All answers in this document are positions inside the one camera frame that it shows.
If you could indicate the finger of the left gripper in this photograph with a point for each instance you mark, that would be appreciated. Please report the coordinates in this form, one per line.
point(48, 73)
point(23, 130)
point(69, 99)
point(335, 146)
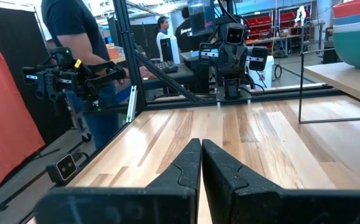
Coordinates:
point(236, 90)
point(228, 90)

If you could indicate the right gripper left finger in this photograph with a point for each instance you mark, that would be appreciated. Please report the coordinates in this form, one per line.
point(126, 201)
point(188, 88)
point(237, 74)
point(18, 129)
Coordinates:
point(167, 202)

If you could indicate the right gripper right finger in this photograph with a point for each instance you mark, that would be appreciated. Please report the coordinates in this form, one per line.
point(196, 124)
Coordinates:
point(245, 202)

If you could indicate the green bowl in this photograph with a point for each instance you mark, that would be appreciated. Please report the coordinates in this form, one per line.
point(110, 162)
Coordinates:
point(357, 48)

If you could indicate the large blue bowl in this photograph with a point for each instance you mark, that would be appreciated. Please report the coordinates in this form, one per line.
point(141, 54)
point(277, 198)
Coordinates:
point(359, 18)

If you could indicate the red bowl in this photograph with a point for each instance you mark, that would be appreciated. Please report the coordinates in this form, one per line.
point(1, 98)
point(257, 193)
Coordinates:
point(357, 7)

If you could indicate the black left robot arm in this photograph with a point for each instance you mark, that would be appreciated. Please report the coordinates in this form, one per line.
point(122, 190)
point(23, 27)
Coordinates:
point(259, 63)

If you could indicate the wooden shelf with black legs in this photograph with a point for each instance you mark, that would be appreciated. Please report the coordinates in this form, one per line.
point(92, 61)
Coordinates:
point(348, 77)

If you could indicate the white bucket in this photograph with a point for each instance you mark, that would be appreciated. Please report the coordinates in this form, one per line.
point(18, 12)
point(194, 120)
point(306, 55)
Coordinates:
point(265, 76)

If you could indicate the red storage bin rack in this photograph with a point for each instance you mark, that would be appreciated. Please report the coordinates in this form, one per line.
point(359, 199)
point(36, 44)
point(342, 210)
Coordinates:
point(261, 23)

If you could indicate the person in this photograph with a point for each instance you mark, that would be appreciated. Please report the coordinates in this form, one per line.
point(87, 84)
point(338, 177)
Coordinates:
point(74, 18)
point(162, 34)
point(187, 34)

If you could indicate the black keyboard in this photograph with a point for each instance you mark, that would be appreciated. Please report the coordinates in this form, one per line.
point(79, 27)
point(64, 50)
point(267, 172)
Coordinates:
point(167, 66)

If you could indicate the orange cloth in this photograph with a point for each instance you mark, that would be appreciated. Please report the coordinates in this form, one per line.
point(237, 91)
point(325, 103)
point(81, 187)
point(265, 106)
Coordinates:
point(2, 109)

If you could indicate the black curtain panel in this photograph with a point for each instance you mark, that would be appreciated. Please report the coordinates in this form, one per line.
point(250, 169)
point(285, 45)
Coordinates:
point(18, 37)

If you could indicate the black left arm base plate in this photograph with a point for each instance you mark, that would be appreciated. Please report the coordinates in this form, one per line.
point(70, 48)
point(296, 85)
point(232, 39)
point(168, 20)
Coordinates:
point(245, 95)

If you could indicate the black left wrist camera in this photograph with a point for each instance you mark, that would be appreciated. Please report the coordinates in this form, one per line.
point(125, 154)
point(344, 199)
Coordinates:
point(235, 33)

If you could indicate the silver metal bracket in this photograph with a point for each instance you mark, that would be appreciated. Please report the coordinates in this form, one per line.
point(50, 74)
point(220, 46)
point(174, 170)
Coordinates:
point(132, 104)

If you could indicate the black aluminium frame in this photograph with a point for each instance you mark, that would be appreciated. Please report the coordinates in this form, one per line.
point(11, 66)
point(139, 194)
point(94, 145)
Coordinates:
point(129, 62)

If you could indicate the black table-level camera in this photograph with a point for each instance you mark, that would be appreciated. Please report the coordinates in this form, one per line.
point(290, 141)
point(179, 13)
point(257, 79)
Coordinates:
point(64, 168)

